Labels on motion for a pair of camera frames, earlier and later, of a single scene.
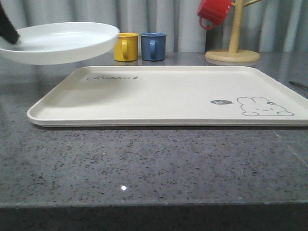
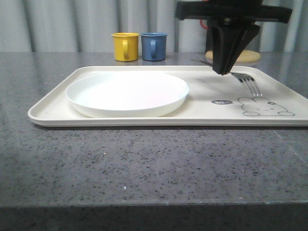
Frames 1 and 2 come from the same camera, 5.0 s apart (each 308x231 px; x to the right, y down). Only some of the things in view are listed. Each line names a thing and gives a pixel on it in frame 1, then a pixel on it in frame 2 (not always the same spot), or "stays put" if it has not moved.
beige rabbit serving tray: x=169 y=96 stays put
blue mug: x=153 y=46 stays put
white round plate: x=59 y=43 → x=127 y=95
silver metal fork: x=298 y=83 → x=251 y=82
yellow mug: x=126 y=47 stays put
